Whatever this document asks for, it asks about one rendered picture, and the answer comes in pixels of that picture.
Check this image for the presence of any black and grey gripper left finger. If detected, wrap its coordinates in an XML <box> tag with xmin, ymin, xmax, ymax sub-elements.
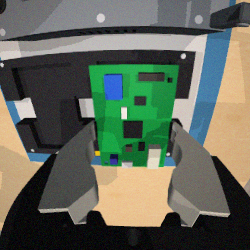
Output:
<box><xmin>0</xmin><ymin>120</ymin><xmax>99</xmax><ymax>250</ymax></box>

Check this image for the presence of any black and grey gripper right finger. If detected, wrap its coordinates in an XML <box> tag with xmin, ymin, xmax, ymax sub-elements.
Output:
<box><xmin>167</xmin><ymin>121</ymin><xmax>250</xmax><ymax>250</ymax></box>

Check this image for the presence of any green circuit board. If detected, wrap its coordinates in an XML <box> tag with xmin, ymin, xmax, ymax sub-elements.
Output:
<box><xmin>89</xmin><ymin>64</ymin><xmax>179</xmax><ymax>169</ymax></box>

